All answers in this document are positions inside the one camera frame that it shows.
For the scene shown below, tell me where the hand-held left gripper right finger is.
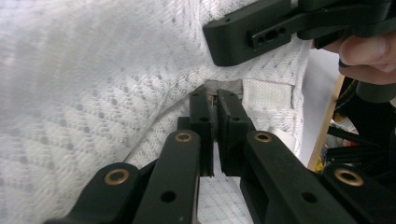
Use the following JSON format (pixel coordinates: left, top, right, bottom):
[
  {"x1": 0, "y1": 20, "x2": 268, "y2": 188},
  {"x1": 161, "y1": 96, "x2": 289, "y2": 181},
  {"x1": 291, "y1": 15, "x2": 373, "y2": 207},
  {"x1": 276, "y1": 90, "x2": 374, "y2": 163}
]
[{"x1": 217, "y1": 88, "x2": 257, "y2": 176}]

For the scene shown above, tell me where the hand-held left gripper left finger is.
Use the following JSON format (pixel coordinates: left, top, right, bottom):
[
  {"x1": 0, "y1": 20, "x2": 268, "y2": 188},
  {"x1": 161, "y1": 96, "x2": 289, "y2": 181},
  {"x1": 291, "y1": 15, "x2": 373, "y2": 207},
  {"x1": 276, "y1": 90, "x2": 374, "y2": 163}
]
[{"x1": 177, "y1": 89, "x2": 216, "y2": 177}]

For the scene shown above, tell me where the white mesh laundry bag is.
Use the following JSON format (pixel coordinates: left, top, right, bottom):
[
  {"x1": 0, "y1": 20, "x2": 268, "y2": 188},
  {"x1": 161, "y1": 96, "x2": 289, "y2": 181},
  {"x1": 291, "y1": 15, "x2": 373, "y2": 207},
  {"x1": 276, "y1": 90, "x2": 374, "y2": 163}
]
[{"x1": 0, "y1": 0, "x2": 312, "y2": 224}]

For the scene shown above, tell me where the white table mat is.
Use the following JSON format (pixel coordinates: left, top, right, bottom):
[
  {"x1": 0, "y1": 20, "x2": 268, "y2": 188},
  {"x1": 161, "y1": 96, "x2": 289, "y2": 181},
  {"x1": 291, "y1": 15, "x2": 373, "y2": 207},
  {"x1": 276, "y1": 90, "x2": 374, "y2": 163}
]
[{"x1": 298, "y1": 48, "x2": 341, "y2": 167}]

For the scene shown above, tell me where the wooden table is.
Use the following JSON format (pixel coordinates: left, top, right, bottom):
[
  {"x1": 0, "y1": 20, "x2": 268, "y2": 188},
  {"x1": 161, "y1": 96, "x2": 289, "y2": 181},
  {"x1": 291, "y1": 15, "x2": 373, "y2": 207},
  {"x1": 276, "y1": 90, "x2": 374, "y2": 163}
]
[{"x1": 307, "y1": 74, "x2": 346, "y2": 172}]

